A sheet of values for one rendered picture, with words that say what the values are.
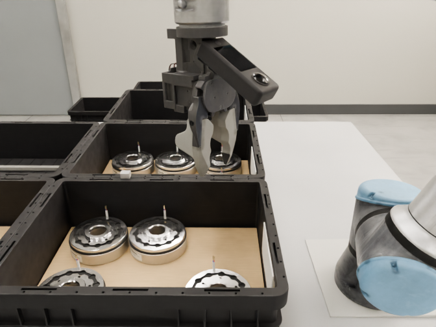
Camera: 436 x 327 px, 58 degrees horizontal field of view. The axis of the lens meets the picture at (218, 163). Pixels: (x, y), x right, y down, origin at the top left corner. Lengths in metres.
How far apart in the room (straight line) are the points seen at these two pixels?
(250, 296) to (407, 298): 0.25
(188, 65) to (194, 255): 0.34
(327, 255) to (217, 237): 0.30
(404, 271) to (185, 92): 0.40
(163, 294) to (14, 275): 0.24
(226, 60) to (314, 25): 3.24
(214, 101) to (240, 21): 3.10
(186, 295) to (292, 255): 0.47
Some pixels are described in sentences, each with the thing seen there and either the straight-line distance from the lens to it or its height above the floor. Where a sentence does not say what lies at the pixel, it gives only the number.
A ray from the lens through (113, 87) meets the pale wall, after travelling 3.88.
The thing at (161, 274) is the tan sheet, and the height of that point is 0.83.
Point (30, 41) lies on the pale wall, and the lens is 3.99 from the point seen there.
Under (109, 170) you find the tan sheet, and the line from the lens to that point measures 1.02.
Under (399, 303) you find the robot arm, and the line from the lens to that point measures 0.67.
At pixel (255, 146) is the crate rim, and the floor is 0.93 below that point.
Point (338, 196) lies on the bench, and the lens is 1.18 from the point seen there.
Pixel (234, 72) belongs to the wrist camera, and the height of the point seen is 1.17.
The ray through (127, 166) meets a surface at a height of 0.86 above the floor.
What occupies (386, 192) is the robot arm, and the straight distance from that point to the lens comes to 0.75.
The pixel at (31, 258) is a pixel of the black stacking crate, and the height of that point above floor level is 0.88.
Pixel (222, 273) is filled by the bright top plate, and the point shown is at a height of 0.86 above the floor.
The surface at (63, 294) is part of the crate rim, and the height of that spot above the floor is 0.93.
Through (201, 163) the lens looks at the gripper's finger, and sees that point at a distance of 0.57.
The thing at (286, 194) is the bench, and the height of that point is 0.70.
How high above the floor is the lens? 1.29
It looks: 27 degrees down
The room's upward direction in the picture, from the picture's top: straight up
